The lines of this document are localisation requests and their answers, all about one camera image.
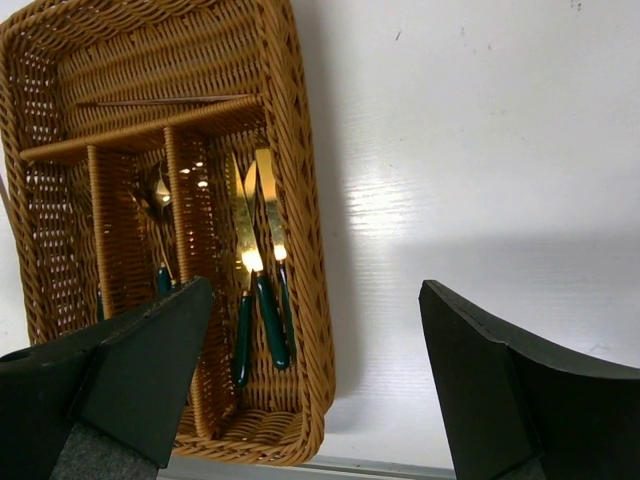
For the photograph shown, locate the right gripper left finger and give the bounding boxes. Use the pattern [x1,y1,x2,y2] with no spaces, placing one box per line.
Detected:
[1,277,213,479]

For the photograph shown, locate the copper chopstick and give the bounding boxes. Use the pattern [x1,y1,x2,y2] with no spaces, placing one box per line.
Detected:
[76,94,255,108]

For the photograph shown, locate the brown wicker cutlery tray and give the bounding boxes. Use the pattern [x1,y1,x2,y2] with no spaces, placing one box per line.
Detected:
[1,1,336,466]

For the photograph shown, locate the aluminium front rail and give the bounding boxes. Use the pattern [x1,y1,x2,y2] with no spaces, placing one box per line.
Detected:
[158,456,456,479]

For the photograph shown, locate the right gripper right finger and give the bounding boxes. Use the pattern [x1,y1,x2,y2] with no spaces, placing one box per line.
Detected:
[419,280,639,479]

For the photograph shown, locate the gold spoon green handle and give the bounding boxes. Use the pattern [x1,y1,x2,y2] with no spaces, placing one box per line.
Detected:
[127,160,174,295]

